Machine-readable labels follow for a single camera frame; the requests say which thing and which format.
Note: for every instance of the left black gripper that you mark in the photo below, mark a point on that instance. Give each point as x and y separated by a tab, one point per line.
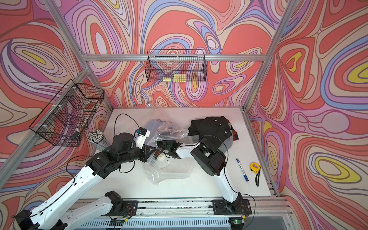
147	153

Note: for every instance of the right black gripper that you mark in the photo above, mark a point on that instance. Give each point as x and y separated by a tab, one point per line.
172	146

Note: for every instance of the aluminium frame rail front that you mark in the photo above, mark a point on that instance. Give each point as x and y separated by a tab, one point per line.
269	213

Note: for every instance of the back black wire basket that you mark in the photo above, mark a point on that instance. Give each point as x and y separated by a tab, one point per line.
166	62

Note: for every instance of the blue marker pen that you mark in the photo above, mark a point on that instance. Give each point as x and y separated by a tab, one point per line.
242	170

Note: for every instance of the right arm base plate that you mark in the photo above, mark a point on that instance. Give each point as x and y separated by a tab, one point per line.
222	207

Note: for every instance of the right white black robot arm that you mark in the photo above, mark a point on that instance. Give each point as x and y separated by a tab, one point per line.
212	160

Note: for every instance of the light blue shirt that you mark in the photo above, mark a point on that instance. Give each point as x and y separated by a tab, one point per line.
153	125

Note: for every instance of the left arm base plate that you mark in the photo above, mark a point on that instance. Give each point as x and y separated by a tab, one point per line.
123	209

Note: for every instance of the yellow tape measure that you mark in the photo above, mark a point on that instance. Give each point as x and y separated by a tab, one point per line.
255	168

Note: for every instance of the black button shirt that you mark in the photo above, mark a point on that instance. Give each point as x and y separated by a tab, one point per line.
214	126

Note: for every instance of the grey button shirt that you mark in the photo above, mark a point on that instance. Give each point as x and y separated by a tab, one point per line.
227	144

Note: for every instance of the left black wire basket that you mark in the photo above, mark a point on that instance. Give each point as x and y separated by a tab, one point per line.
66	118

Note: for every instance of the red black plaid shirt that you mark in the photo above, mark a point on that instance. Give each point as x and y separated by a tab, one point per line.
235	136

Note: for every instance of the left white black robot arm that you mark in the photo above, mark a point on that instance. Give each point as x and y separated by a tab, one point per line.
53	214

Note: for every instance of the multicolour tartan plaid shirt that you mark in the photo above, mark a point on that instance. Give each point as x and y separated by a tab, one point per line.
163	136

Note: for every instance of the black wire basket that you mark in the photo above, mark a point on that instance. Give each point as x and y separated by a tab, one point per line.
166	62
66	118

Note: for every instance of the clear plastic vacuum bag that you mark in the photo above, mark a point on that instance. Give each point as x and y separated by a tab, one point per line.
176	121

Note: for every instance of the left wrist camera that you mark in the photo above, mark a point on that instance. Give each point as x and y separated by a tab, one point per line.
142	134

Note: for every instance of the yellow sticky note pads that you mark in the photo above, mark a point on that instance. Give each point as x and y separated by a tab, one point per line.
180	78

